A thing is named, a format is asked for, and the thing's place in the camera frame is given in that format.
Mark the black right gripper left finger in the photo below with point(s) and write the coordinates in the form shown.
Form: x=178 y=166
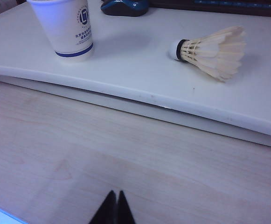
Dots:
x=106 y=210

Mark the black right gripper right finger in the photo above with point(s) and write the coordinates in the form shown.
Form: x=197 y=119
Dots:
x=124 y=210

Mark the white paper cup blue logo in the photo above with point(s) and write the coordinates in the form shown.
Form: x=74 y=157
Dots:
x=63 y=35

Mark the white desk riser base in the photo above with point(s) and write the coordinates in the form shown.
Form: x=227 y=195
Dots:
x=196 y=123

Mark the white raised desk board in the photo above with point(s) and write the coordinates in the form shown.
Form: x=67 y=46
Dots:
x=126 y=60

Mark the black and blue computer mouse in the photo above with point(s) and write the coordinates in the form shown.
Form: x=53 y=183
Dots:
x=123 y=9

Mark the black computer keyboard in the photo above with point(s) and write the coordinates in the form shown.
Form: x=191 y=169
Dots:
x=219 y=5

